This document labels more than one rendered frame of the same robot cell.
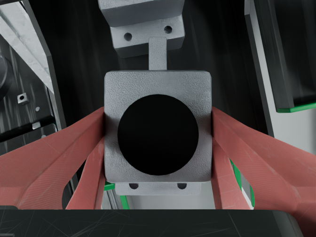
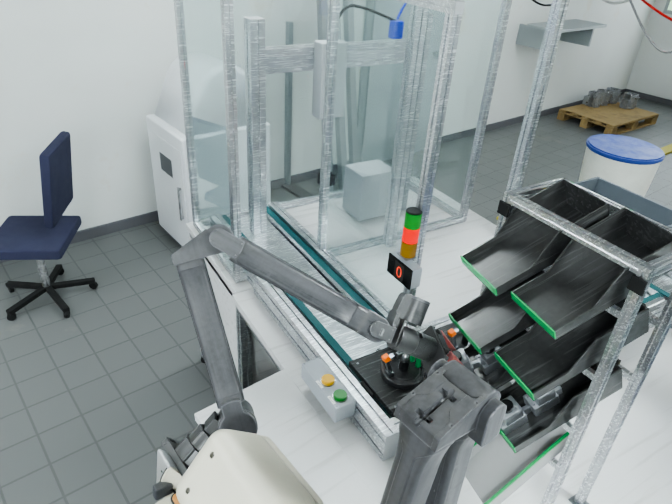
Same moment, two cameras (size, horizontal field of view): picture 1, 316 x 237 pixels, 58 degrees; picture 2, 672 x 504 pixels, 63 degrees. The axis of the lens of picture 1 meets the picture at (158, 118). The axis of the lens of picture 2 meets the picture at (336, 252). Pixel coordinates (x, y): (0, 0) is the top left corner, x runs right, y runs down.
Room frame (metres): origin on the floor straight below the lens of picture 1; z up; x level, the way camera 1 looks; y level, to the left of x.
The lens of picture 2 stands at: (-0.63, -0.77, 2.15)
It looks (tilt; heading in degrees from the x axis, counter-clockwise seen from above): 32 degrees down; 66
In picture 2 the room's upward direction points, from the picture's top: 4 degrees clockwise
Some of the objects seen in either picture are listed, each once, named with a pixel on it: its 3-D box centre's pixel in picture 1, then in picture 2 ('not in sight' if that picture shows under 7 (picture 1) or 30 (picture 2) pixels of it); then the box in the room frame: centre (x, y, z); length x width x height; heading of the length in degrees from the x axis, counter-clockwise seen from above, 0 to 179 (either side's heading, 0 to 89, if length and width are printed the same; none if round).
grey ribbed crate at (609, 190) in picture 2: not in sight; (614, 220); (2.01, 1.20, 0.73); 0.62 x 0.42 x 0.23; 99
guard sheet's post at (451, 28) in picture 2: not in sight; (424, 194); (0.20, 0.48, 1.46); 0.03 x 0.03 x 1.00; 9
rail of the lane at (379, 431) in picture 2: not in sight; (314, 348); (-0.11, 0.52, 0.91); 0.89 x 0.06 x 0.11; 99
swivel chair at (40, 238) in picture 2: not in sight; (35, 229); (-1.12, 2.44, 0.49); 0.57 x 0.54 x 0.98; 4
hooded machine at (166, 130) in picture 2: not in sight; (208, 154); (-0.02, 2.92, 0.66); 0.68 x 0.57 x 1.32; 17
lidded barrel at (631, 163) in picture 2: not in sight; (611, 186); (3.18, 2.21, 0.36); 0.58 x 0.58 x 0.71
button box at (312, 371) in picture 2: not in sight; (327, 388); (-0.14, 0.32, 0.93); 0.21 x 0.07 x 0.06; 99
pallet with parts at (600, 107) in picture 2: not in sight; (610, 109); (5.58, 4.51, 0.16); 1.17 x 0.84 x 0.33; 17
